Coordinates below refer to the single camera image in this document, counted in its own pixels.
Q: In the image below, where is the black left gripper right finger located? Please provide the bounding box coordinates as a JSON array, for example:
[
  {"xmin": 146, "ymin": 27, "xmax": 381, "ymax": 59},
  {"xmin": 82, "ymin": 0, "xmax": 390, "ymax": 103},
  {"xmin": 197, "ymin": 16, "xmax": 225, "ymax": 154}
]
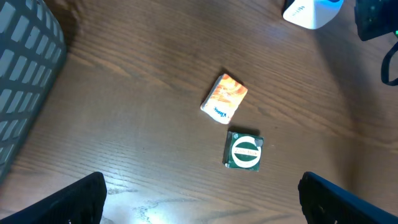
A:
[{"xmin": 298, "ymin": 172, "xmax": 397, "ymax": 224}]

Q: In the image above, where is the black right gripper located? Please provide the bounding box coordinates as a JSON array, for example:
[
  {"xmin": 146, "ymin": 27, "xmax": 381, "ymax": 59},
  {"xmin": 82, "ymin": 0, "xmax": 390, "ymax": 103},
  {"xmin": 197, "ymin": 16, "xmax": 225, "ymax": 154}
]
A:
[{"xmin": 354, "ymin": 0, "xmax": 397, "ymax": 41}]

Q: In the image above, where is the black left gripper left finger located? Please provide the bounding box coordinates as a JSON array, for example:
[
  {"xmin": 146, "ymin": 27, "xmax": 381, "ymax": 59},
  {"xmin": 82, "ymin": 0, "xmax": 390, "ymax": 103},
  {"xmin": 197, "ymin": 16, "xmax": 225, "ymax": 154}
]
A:
[{"xmin": 1, "ymin": 172, "xmax": 107, "ymax": 224}]

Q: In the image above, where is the dark green small box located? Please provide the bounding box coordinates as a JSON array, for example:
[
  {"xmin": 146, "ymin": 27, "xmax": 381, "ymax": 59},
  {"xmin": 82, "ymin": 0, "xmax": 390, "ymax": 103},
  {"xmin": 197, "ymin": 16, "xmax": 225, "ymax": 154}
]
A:
[{"xmin": 223, "ymin": 131, "xmax": 264, "ymax": 172}]

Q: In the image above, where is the orange tissue pack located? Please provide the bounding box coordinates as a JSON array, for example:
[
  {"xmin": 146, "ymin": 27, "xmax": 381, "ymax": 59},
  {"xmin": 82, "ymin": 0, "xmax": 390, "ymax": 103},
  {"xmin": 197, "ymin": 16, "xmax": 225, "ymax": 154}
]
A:
[{"xmin": 200, "ymin": 73, "xmax": 248, "ymax": 124}]

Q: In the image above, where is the white barcode scanner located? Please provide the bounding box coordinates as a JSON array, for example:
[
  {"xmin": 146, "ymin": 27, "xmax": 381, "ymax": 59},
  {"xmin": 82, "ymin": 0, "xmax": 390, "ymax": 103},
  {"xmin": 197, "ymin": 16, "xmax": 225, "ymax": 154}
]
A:
[{"xmin": 282, "ymin": 0, "xmax": 344, "ymax": 30}]

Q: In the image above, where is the grey plastic shopping basket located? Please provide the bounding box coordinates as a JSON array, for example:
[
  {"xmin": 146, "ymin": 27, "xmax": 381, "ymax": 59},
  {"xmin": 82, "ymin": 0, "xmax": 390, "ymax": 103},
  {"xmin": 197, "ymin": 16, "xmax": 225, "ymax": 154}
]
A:
[{"xmin": 1, "ymin": 0, "xmax": 67, "ymax": 179}]

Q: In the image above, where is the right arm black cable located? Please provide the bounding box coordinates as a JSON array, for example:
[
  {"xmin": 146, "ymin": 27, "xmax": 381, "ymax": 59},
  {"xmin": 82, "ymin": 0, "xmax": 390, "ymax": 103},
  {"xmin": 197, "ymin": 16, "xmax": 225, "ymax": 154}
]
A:
[{"xmin": 381, "ymin": 42, "xmax": 398, "ymax": 87}]

